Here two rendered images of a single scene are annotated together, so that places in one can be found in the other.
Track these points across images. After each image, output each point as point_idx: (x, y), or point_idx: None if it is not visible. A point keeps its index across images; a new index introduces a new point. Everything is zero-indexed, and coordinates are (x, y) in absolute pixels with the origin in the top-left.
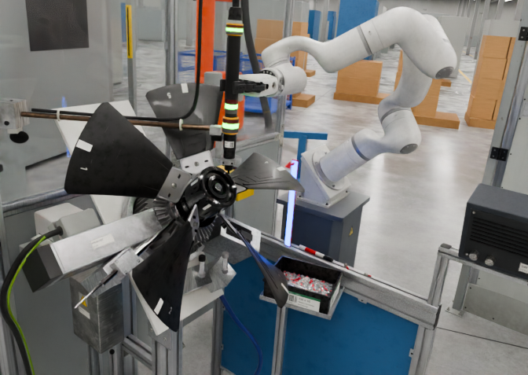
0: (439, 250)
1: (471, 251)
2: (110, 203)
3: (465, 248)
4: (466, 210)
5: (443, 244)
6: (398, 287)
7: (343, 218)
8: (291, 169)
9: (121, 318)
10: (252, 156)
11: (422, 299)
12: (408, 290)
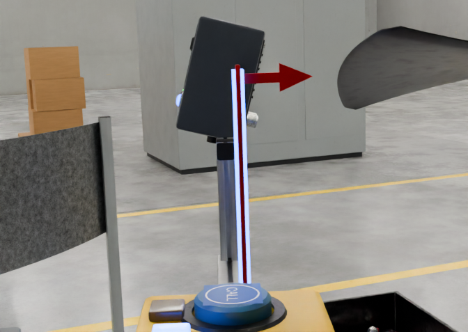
0: (230, 152)
1: (248, 119)
2: None
3: (246, 117)
4: (261, 46)
5: (221, 140)
6: (223, 280)
7: (15, 327)
8: (244, 108)
9: None
10: (422, 34)
11: (233, 263)
12: (219, 274)
